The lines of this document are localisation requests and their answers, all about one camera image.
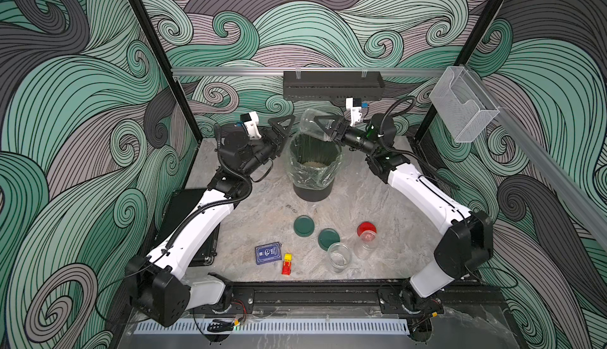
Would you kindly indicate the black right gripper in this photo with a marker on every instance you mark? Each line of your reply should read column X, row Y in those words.
column 341, row 131

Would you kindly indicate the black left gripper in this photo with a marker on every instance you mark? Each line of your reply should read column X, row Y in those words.
column 274, row 146

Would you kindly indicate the black bin with green liner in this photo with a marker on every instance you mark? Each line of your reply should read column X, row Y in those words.
column 313, row 184

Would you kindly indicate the green jar lid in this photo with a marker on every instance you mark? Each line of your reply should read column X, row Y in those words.
column 304, row 226
column 327, row 237

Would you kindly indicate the red jar lid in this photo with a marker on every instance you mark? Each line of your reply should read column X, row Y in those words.
column 366, row 227

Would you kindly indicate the red-lidded oatmeal jar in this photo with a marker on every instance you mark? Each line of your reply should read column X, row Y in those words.
column 367, row 244

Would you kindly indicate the glass oatmeal jar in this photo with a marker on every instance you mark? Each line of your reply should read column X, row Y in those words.
column 340, row 257

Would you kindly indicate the green-lidded oatmeal jar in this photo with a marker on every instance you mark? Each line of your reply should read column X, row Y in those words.
column 308, row 127

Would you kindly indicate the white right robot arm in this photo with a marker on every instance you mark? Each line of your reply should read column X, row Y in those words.
column 466, row 236

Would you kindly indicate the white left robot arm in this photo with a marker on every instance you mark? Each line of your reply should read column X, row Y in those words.
column 155, row 282

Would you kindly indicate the oatmeal pile in bin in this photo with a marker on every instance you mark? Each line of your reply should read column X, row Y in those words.
column 315, row 164

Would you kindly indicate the black flat tray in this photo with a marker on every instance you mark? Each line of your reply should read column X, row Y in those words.
column 179, row 207

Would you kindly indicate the blue card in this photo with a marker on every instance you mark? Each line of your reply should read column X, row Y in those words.
column 267, row 253

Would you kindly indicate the red yellow toy block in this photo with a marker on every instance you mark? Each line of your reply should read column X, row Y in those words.
column 287, row 265

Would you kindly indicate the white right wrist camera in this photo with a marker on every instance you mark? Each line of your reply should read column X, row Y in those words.
column 355, row 107

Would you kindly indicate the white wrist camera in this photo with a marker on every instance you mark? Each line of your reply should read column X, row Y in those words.
column 355, row 107
column 250, row 122

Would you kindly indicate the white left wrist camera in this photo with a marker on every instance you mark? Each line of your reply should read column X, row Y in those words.
column 250, row 122

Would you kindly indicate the black wall shelf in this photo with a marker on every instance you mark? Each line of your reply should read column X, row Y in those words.
column 332, row 86

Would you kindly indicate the aluminium wall rail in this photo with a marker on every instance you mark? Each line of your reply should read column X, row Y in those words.
column 240, row 71

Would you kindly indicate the clear acrylic wall holder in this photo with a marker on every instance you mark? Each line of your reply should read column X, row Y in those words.
column 464, row 103

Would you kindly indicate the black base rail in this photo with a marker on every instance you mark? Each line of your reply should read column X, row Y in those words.
column 387, row 296

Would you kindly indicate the white slotted cable duct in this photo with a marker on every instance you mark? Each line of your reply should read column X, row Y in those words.
column 285, row 326

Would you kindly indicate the black corner frame post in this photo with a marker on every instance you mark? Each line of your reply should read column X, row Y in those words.
column 145, row 23

